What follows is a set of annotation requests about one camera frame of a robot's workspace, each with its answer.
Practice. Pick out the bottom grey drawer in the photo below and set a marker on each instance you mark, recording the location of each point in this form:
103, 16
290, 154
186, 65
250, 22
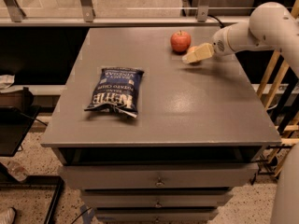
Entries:
154, 215

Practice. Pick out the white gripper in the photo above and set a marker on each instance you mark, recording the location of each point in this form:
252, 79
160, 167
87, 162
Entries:
220, 45

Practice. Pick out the middle grey drawer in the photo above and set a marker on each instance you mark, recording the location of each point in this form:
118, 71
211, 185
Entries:
171, 198

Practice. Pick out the metal railing with glass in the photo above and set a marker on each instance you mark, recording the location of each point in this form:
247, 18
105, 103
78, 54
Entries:
103, 13

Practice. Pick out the black side table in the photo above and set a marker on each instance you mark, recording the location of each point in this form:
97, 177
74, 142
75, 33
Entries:
17, 115

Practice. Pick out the orange fruit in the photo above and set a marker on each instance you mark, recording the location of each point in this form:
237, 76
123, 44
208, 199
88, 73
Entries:
193, 54

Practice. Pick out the white sneaker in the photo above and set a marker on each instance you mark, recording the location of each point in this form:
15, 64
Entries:
8, 216

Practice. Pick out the grey drawer cabinet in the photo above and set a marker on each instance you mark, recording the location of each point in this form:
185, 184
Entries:
207, 113

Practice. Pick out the blue Kettle chips bag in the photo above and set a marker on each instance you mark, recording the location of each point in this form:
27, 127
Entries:
117, 91

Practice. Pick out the red apple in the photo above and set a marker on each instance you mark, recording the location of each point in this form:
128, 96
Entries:
180, 41

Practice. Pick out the top grey drawer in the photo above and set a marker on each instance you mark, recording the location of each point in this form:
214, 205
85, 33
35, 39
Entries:
173, 176

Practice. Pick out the grey drawer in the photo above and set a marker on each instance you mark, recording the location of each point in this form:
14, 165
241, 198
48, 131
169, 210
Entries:
171, 198
173, 176
154, 215

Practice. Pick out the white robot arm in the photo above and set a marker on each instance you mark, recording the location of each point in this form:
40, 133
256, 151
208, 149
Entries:
273, 27

